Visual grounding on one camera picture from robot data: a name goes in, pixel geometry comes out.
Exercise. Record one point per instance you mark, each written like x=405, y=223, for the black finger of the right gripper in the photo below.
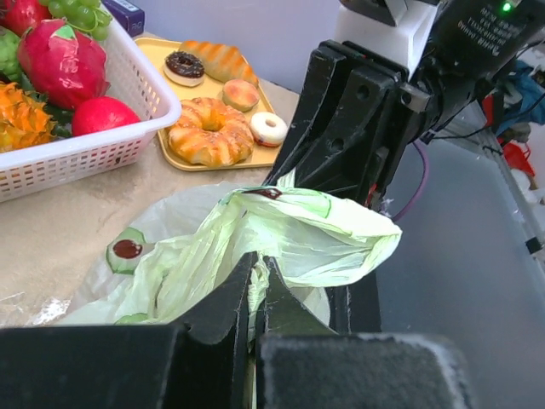
x=328, y=143

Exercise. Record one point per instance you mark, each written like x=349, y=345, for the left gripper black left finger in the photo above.
x=198, y=360

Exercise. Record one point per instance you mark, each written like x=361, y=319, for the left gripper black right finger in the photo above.
x=302, y=363

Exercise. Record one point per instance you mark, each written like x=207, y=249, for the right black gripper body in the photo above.
x=469, y=45

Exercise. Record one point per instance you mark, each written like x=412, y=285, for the light green plastic bag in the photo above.
x=181, y=248

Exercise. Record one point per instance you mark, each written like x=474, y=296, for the white glazed donut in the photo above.
x=268, y=129

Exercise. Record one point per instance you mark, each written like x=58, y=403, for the round peach bun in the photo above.
x=240, y=95

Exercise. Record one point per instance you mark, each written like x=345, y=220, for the yellow bread tray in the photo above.
x=252, y=155

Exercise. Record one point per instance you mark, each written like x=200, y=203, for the golden croissant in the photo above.
x=221, y=62

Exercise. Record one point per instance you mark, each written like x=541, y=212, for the chocolate donut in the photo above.
x=184, y=69

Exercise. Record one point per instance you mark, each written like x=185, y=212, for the purple box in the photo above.
x=129, y=16

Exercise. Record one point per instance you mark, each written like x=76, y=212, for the red apple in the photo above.
x=100, y=114

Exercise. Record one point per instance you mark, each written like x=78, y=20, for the green grapes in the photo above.
x=86, y=16

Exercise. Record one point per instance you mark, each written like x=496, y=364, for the orange spiky horned melon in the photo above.
x=24, y=123

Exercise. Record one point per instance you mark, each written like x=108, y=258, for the pink dragon fruit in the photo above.
x=62, y=63

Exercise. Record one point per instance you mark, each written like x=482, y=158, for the green leafy vegetable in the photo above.
x=9, y=45

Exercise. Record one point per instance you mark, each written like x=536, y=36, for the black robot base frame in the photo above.
x=355, y=308

